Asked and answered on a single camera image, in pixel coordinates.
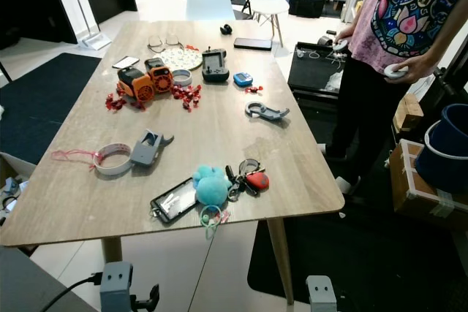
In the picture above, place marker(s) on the white handheld controller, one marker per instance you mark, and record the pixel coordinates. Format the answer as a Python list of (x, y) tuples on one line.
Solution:
[(396, 71), (339, 45)]

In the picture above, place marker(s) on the person's right hand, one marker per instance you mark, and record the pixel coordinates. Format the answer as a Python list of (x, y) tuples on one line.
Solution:
[(350, 38)]

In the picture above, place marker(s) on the person's left hand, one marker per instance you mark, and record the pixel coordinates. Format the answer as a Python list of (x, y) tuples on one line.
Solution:
[(424, 68)]

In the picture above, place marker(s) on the wooden table leg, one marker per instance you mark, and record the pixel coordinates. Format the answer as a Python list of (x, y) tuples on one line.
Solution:
[(279, 261), (111, 250)]

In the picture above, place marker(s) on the phone in clear case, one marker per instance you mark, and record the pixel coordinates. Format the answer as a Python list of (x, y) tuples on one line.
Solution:
[(174, 201)]

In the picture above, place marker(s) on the white hook board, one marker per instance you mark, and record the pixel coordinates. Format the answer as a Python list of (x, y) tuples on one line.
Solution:
[(29, 290)]

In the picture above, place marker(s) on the teal plush toy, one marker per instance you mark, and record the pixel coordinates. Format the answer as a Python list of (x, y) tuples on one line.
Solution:
[(212, 189)]

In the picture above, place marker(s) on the wide white tape roll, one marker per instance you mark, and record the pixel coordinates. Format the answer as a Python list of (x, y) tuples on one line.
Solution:
[(113, 170)]

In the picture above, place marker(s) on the grey plastic device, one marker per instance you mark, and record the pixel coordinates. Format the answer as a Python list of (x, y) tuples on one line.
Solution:
[(145, 151)]

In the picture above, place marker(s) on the key bunch with red fob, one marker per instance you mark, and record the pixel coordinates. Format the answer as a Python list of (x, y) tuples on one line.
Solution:
[(256, 180)]

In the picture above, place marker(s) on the grey gadget clutter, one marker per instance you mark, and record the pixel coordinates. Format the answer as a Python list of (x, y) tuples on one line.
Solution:
[(11, 195)]

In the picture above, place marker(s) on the red wrapped candies pile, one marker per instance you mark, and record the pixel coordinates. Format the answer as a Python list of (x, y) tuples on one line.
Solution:
[(115, 101), (188, 96), (253, 90)]

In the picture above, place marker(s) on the orange black device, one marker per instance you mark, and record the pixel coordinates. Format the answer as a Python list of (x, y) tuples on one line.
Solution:
[(139, 84)]

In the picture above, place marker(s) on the small grey tape roll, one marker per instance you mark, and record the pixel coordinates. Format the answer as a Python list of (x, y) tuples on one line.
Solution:
[(175, 79)]

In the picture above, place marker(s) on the black rug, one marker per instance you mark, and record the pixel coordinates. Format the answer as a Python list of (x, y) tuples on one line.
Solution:
[(44, 100)]

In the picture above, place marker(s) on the grey carabiner tool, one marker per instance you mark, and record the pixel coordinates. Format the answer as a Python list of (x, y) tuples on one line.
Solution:
[(272, 114)]

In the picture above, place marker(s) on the white phone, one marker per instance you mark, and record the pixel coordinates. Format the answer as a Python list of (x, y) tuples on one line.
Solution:
[(125, 63)]

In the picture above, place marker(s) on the black handheld console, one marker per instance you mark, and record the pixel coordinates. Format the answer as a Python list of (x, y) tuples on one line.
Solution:
[(214, 72)]

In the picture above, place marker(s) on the small blue round gadget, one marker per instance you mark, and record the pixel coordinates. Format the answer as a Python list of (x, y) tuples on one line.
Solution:
[(243, 80)]

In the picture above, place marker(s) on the white patterned round plate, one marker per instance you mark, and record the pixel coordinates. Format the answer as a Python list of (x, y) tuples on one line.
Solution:
[(183, 58)]

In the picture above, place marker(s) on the flat black phone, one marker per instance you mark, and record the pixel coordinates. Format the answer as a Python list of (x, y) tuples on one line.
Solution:
[(253, 44)]

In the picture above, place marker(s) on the small black object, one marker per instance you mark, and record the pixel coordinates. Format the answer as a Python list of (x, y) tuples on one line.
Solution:
[(226, 30)]

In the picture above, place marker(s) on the black crate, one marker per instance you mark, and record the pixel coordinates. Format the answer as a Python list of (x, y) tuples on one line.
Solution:
[(311, 71)]

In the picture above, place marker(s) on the taped cardboard box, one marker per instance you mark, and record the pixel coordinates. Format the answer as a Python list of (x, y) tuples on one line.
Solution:
[(409, 188)]

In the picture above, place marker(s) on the small black grey device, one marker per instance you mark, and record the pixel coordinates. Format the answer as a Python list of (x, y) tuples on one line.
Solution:
[(325, 39)]

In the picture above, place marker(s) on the small wooden box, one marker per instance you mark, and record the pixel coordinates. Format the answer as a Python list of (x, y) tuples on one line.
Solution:
[(408, 116)]

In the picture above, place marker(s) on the dark blue bin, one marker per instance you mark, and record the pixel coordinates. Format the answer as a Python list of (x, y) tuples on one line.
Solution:
[(450, 158)]

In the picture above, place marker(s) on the person in pink patterned shirt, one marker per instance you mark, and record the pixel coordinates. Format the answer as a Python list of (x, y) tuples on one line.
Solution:
[(402, 5)]

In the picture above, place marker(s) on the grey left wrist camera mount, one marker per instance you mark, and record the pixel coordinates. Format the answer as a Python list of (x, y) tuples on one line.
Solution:
[(115, 286)]

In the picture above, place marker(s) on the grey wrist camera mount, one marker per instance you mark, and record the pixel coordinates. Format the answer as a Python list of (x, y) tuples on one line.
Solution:
[(115, 286), (320, 296)]

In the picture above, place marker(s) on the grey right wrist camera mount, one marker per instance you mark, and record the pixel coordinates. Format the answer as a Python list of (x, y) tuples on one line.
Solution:
[(320, 296)]

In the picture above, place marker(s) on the thin frame eyeglasses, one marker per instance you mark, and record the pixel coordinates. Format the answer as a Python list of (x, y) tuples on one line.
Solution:
[(155, 42)]

